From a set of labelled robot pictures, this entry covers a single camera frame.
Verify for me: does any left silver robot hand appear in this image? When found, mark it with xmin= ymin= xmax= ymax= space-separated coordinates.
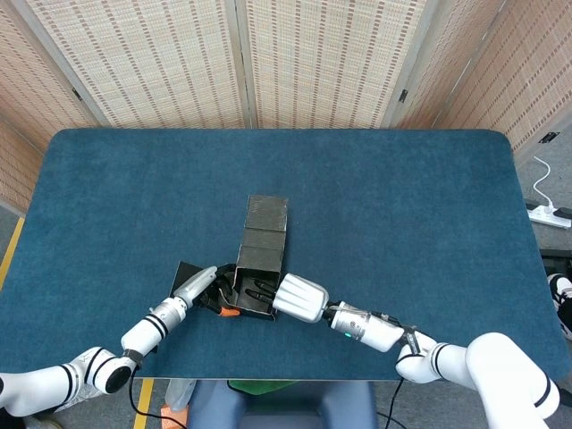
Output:
xmin=172 ymin=264 xmax=242 ymax=318

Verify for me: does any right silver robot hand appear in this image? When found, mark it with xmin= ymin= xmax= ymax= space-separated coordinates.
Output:
xmin=244 ymin=273 xmax=331 ymax=324

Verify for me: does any black cardboard box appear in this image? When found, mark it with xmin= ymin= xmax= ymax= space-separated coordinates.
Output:
xmin=172 ymin=194 xmax=290 ymax=322

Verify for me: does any green cloth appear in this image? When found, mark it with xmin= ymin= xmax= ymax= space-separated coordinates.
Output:
xmin=226 ymin=379 xmax=301 ymax=395

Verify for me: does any clear plastic bottle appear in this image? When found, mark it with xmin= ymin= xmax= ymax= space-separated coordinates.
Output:
xmin=164 ymin=378 xmax=198 ymax=413

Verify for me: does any blue felt table mat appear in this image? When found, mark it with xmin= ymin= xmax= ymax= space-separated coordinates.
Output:
xmin=0 ymin=128 xmax=572 ymax=382

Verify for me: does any orange block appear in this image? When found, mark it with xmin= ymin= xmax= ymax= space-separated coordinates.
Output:
xmin=160 ymin=404 xmax=189 ymax=429

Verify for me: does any woven bamboo folding screen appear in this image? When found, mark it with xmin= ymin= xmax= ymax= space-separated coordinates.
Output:
xmin=0 ymin=0 xmax=572 ymax=215

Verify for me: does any black floor stand base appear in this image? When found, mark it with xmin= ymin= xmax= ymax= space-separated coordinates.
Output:
xmin=538 ymin=248 xmax=572 ymax=270

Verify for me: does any black and white sneaker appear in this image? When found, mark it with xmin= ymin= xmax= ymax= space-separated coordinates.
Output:
xmin=547 ymin=273 xmax=572 ymax=339

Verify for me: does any white power strip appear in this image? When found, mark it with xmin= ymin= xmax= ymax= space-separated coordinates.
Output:
xmin=526 ymin=201 xmax=572 ymax=230

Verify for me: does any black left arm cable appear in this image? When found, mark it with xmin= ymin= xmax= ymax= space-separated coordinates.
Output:
xmin=127 ymin=364 xmax=189 ymax=429

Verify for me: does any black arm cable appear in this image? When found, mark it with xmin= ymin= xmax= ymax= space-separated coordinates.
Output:
xmin=387 ymin=379 xmax=406 ymax=429
xmin=127 ymin=364 xmax=189 ymax=429

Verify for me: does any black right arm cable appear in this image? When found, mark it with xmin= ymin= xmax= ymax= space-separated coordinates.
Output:
xmin=387 ymin=379 xmax=406 ymax=429

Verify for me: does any white power cord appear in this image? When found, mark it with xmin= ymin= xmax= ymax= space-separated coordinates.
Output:
xmin=533 ymin=156 xmax=558 ymax=211

